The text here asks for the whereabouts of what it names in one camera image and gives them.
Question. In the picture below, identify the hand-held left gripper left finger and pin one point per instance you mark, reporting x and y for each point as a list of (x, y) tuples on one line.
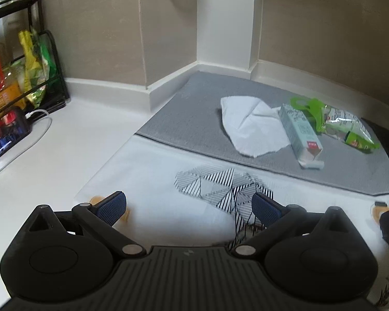
[(112, 209)]

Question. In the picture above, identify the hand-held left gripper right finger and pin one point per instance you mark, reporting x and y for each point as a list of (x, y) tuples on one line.
[(265, 210)]

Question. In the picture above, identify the green snack packet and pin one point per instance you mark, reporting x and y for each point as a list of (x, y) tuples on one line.
[(343, 120)]

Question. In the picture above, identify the green yellow snack bag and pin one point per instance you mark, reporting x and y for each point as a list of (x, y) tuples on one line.
[(32, 64)]

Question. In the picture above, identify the grey mat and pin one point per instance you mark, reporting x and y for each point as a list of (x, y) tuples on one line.
[(194, 116)]

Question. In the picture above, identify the black smartphone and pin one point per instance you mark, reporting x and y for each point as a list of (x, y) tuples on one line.
[(6, 129)]

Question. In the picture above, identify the white geometric print mat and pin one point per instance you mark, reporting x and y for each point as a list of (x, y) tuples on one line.
[(155, 168)]

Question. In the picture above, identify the mint green carton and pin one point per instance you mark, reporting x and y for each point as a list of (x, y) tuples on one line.
[(298, 129)]

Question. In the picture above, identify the yellow oil bottle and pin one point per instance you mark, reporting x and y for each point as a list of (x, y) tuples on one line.
[(6, 94)]

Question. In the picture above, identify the white paper towel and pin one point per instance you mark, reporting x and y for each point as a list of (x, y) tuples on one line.
[(246, 116)]

